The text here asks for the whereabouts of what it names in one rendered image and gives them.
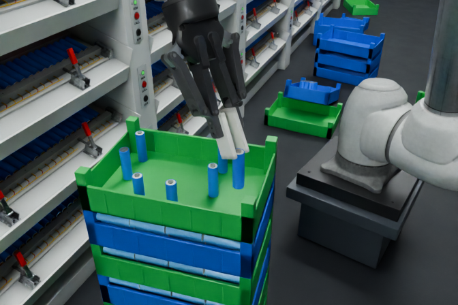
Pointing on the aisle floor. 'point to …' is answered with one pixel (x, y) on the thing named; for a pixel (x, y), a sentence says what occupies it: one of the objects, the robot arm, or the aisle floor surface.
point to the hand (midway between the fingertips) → (229, 133)
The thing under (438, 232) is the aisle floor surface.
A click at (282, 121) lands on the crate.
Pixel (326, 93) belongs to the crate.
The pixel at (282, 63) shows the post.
